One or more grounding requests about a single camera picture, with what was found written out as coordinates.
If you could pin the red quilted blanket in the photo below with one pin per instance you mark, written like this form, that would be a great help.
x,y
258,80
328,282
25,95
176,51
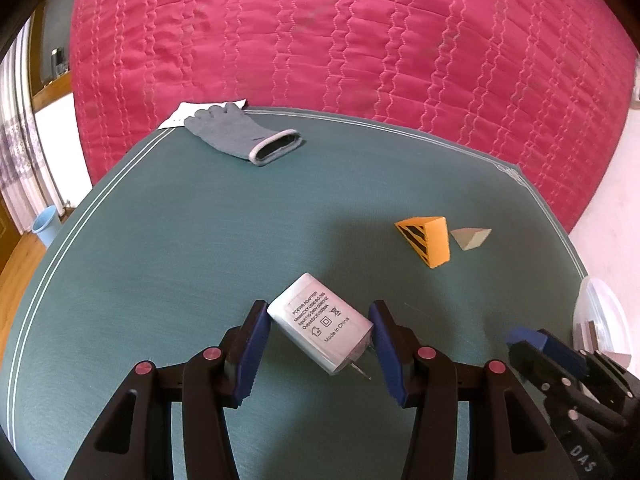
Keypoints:
x,y
350,35

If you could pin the white paper sheet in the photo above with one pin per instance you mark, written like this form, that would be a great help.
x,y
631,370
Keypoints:
x,y
177,115

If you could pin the clear plastic bowl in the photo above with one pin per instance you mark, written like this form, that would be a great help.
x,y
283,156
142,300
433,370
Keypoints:
x,y
595,300

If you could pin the wooden ledge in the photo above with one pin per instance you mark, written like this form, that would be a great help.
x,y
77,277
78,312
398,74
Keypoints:
x,y
52,91

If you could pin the blue waste bin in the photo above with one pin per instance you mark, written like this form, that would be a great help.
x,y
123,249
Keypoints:
x,y
46,225

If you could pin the orange striped triangular block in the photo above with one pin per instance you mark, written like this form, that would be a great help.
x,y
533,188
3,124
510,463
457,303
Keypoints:
x,y
432,242

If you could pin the patterned white curtain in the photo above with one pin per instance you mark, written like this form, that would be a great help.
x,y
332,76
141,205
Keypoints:
x,y
20,150

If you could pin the grey work glove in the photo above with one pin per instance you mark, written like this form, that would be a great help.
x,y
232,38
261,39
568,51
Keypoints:
x,y
230,132

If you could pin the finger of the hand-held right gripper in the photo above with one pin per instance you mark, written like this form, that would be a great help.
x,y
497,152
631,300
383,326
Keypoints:
x,y
525,340
565,355

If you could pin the white power adapter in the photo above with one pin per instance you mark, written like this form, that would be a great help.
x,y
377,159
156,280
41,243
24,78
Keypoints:
x,y
320,320

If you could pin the grey striped triangular block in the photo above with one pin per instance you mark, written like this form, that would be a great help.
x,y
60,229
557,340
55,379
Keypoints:
x,y
472,239

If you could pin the small dark item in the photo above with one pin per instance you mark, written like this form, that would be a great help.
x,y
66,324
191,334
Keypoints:
x,y
58,62

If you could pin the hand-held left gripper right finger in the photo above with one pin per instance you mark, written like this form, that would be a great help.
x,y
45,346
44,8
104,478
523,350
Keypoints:
x,y
390,355

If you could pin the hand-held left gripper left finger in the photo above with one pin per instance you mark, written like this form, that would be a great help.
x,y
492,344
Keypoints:
x,y
250,355

